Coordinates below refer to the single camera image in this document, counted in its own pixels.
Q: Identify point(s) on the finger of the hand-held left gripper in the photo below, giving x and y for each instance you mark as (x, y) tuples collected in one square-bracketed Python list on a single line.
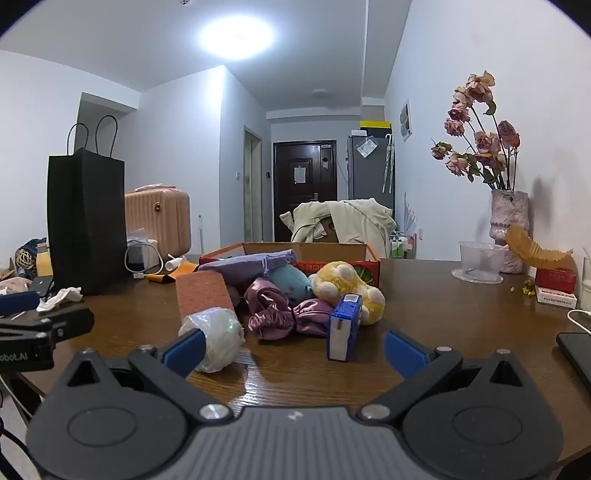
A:
[(18, 302), (69, 323)]

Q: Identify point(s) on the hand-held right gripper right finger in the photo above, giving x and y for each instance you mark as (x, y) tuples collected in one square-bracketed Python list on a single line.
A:
[(406, 353)]

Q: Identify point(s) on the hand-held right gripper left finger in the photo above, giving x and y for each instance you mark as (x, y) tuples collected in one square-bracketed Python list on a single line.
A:
[(187, 350)]

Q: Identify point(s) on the white plastic-wrapped ball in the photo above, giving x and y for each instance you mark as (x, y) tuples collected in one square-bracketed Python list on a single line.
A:
[(217, 337)]

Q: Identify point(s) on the orange textured sponge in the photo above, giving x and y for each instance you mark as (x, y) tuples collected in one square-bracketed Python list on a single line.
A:
[(203, 290)]

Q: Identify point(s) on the blue tissue pack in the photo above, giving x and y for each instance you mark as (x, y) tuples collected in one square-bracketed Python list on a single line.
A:
[(341, 332)]

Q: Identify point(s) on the pink satin cloth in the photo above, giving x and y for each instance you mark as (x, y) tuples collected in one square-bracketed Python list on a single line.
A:
[(270, 318)]

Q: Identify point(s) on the yellow plush toy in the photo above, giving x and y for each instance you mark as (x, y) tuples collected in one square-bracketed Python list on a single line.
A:
[(341, 281)]

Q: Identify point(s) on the purple towel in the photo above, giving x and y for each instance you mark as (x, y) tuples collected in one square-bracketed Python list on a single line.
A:
[(244, 264)]

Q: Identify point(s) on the teal plush toy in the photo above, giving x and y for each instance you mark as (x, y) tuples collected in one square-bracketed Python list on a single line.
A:
[(291, 284)]

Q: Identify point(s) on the red cardboard box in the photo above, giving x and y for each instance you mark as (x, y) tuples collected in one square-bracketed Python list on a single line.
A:
[(332, 253)]

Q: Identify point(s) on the crumpled white tissue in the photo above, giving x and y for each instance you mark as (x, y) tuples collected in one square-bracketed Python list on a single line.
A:
[(64, 295)]

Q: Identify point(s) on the yellow bottle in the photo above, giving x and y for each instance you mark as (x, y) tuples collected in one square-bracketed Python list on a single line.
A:
[(44, 265)]

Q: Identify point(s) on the dark blue bag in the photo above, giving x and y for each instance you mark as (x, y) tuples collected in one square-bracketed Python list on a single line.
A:
[(25, 256)]

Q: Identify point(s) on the orange leather pouch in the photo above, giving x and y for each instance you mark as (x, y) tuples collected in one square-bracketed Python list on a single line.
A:
[(180, 267)]

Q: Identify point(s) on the white power adapter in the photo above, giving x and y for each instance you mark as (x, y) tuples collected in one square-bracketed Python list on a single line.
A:
[(141, 254)]

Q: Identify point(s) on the black paper bag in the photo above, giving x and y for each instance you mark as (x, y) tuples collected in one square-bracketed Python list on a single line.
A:
[(85, 221)]

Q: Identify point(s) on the green bottles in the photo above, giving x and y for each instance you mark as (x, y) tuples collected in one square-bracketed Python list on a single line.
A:
[(398, 248)]

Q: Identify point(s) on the clear plastic cup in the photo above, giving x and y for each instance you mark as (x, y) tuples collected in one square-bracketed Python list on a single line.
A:
[(478, 263)]

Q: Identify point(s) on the pink suitcase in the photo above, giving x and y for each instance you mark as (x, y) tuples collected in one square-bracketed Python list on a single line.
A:
[(161, 221)]

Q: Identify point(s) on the small yellow flowers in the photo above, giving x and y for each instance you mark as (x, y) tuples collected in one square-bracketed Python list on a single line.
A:
[(526, 290)]

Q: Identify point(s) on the beige coat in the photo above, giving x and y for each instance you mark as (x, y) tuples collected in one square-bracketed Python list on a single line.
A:
[(364, 221)]

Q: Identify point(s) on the brown cardboard box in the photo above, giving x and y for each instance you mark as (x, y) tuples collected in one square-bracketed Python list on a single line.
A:
[(328, 230)]

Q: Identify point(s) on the white and red box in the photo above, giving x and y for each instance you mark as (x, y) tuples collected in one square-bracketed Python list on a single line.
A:
[(556, 297)]

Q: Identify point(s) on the yellow honeycomb paper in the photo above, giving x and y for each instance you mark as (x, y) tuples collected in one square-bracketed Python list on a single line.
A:
[(531, 251)]

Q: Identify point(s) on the small red box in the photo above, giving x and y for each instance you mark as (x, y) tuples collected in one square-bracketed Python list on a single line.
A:
[(554, 277)]

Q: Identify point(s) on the pink vase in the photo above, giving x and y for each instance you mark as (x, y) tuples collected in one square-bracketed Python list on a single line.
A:
[(508, 217)]

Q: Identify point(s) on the black phone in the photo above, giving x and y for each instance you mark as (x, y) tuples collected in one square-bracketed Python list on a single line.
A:
[(577, 355)]

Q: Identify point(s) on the grey refrigerator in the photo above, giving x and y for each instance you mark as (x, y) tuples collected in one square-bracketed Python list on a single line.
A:
[(364, 180)]

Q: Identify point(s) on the wooden interior door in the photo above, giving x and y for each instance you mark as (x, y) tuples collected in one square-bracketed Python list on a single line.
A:
[(253, 184)]

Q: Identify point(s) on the dark entrance door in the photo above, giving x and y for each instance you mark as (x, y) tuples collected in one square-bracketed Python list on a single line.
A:
[(304, 203)]

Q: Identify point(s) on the hanging umbrella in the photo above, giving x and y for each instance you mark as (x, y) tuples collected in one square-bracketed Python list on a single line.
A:
[(387, 166)]

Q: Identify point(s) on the white cup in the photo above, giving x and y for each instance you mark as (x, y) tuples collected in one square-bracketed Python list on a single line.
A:
[(586, 290)]

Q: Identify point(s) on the white paper notice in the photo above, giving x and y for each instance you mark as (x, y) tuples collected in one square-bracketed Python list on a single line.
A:
[(299, 175)]

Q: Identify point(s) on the clear plastic bag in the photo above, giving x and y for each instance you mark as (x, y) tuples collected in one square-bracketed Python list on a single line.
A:
[(366, 146)]

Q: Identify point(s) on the dried rose bouquet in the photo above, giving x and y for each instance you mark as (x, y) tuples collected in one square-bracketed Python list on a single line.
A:
[(485, 138)]

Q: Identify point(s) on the yellow box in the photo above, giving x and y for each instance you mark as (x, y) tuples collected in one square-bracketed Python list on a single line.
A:
[(375, 123)]

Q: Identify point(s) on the round ceiling lamp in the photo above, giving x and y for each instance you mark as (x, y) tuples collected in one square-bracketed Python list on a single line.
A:
[(235, 34)]

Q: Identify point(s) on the wall picture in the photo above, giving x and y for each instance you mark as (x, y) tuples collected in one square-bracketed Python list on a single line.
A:
[(406, 120)]

